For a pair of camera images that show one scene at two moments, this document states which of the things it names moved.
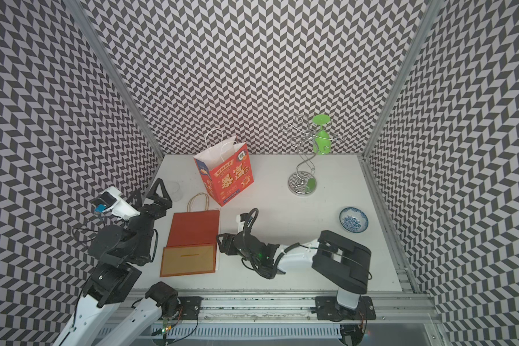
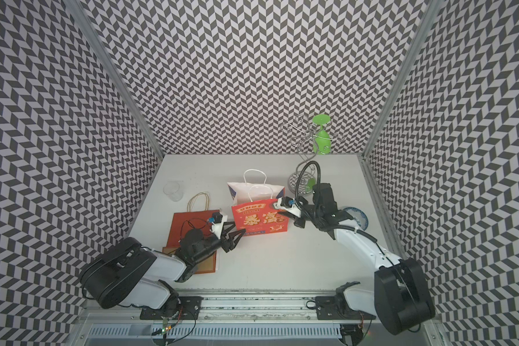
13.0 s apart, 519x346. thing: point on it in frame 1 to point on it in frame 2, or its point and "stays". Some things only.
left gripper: (165, 203) to (231, 244)
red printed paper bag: (225, 166) to (253, 210)
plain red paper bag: (192, 242) stays
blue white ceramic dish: (354, 220) stays
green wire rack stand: (308, 135) stays
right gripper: (228, 243) to (298, 223)
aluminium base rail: (282, 317) stays
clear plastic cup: (176, 192) stays
